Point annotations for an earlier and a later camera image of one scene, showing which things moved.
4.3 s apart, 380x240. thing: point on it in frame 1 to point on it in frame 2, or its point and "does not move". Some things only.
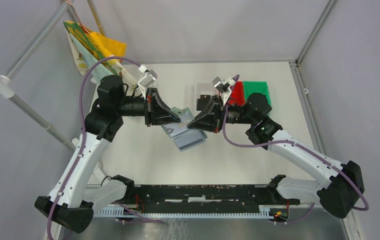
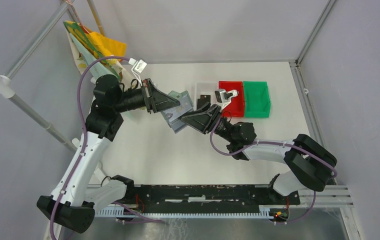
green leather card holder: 183,137 to 173,116
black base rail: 202,198 does not move
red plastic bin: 237,95 does not move
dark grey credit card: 203,101 does not move
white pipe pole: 2,84 does not move
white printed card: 172,128 to 176,112
